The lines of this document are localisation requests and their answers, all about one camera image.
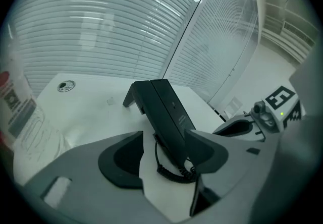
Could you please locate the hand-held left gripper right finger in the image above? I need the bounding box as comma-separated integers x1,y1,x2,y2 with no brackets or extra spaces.
184,129,281,217

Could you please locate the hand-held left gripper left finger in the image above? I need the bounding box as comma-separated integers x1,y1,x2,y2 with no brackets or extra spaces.
24,131,193,224

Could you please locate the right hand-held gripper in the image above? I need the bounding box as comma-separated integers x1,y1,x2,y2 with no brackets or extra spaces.
213,86,306,143

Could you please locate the black telephone base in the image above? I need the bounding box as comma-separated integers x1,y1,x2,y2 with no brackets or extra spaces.
123,79,189,165

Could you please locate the white table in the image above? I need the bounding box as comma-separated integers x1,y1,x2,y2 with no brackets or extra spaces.
12,73,228,195

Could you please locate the clear plastic water bottle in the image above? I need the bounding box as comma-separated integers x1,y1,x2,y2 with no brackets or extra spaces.
0,48,62,163

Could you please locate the white air vent grille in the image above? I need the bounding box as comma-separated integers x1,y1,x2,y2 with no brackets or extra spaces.
282,20,316,47

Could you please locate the black cord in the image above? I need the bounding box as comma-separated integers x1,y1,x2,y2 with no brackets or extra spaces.
152,133,198,184

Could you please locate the round table cable grommet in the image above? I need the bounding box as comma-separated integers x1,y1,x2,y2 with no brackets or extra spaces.
57,80,76,93

